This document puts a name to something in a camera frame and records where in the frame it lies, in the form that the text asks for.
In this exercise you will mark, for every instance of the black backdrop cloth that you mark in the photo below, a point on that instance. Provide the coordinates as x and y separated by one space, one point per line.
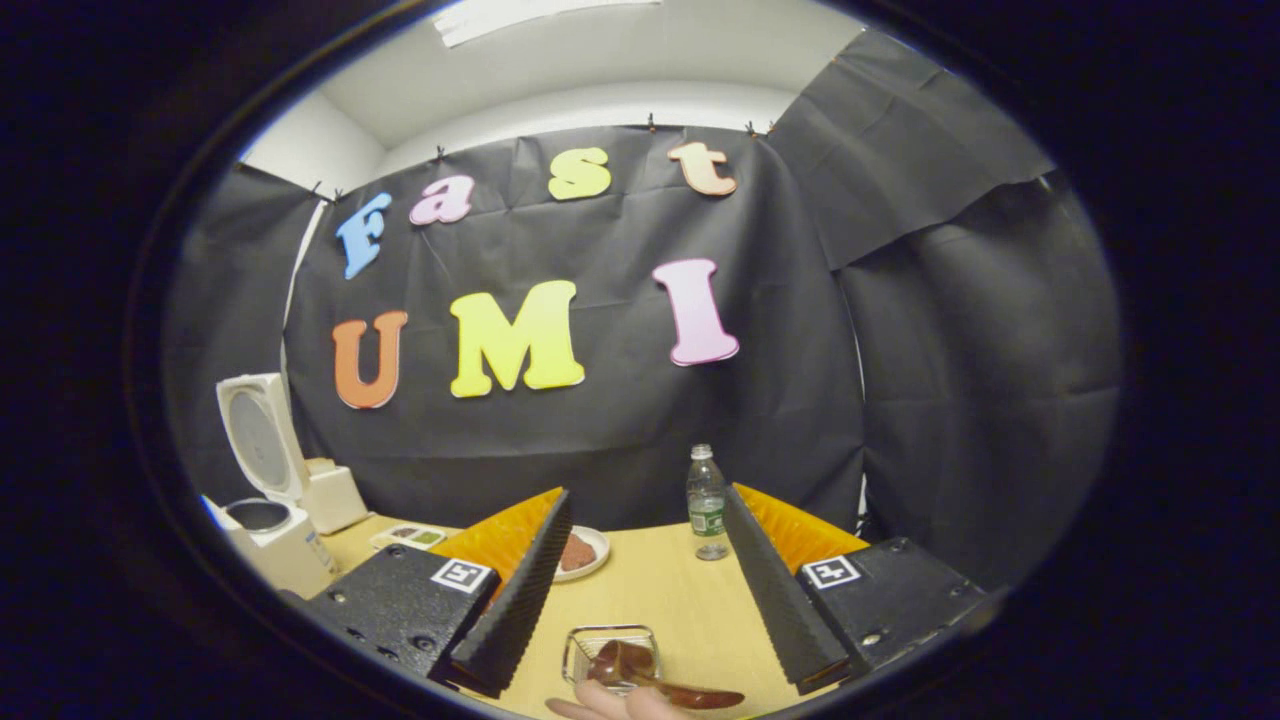
620 440

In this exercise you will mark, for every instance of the white rice cooker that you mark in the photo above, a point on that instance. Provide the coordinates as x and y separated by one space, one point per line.
285 560

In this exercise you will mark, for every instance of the brown wooden spoon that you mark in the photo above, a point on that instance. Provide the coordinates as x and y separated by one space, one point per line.
700 695

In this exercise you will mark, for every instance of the white toaster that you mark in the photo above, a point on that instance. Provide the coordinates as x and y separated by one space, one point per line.
335 500

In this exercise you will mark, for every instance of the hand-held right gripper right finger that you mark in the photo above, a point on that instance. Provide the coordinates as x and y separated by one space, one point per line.
775 600

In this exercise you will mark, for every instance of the green label water bottle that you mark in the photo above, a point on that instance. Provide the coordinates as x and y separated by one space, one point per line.
707 510

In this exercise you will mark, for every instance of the red-brown meat piece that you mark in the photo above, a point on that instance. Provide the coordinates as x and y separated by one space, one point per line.
578 553

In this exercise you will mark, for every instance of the white divided grain dish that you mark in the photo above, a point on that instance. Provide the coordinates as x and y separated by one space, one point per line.
405 537

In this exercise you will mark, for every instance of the large ceiling light panel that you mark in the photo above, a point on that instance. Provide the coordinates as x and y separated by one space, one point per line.
540 18

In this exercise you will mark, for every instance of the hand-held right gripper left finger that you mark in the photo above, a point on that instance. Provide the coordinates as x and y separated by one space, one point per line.
515 600

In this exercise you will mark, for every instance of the white round plate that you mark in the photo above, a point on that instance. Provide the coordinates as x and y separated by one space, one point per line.
600 545

